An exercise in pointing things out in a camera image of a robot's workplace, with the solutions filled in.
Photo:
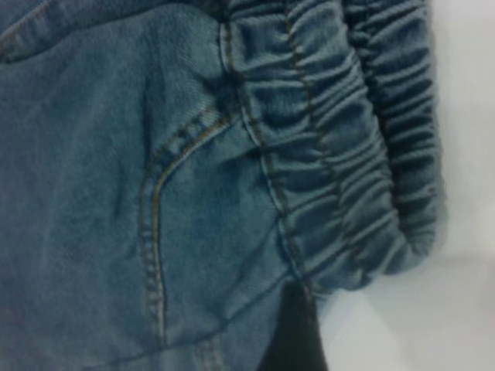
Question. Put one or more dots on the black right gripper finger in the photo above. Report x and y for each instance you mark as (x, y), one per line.
(295, 340)

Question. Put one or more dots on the blue denim pants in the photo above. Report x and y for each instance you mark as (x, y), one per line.
(116, 193)

